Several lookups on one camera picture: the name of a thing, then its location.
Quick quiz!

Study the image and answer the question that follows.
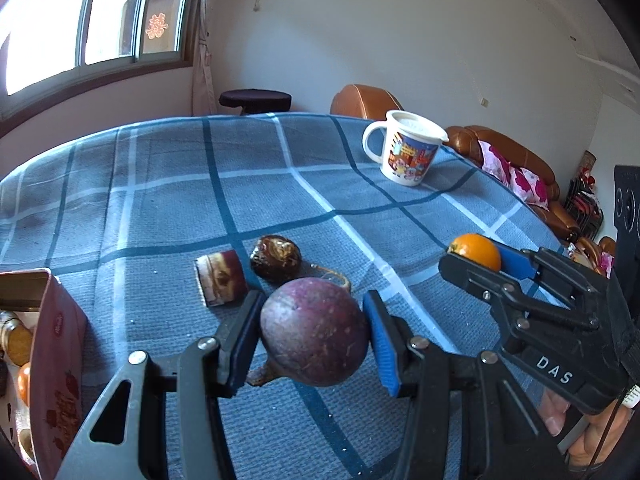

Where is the white printed mug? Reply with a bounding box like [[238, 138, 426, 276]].
[[362, 110, 449, 187]]

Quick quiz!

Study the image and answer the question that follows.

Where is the black speaker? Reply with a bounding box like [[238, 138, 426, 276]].
[[612, 164, 640, 281]]

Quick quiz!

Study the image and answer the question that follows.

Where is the brown leather sofa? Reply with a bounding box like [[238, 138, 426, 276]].
[[445, 125, 618, 261]]

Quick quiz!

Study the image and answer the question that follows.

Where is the black round stool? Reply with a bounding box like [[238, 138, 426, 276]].
[[219, 89, 292, 116]]

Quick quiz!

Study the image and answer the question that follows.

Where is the sliding glass window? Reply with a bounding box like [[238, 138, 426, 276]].
[[0, 0, 206, 126]]

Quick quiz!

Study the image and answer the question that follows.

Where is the person's right hand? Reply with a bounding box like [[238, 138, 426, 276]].
[[540, 385, 637, 472]]

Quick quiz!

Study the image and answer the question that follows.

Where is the blue checked tablecloth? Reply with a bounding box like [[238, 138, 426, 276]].
[[0, 111, 593, 480]]

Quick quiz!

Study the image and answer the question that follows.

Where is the red and gold tin box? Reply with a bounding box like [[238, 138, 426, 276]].
[[0, 267, 89, 480]]

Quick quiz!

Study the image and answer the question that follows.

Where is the purple passion fruit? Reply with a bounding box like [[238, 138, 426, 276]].
[[246, 277, 372, 388]]

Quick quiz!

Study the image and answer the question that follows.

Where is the black rack with red items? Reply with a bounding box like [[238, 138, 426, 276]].
[[565, 150, 606, 242]]

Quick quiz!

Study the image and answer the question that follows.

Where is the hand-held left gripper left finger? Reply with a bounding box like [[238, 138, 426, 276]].
[[54, 289, 268, 480]]

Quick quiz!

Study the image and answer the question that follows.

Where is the pale patterned curtain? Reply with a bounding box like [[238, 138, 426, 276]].
[[192, 0, 232, 116]]

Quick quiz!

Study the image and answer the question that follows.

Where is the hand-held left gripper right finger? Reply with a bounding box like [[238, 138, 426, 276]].
[[362, 289, 571, 480]]

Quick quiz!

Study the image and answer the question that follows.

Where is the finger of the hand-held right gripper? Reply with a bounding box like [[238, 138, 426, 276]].
[[497, 245, 610, 312], [439, 252, 601, 332]]

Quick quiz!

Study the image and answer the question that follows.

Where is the brown leather armchair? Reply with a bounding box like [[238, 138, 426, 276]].
[[330, 84, 403, 121]]

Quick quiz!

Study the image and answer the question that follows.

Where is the small orange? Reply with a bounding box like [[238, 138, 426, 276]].
[[448, 233, 502, 273]]

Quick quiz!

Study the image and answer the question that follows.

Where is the dark brown wrinkled fruit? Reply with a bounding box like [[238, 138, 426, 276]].
[[250, 235, 302, 283]]

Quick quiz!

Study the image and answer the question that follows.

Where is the pink floral cushion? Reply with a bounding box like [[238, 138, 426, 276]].
[[477, 140, 549, 208]]

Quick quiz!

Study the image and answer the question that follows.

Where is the gold round item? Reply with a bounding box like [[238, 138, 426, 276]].
[[0, 310, 36, 366]]

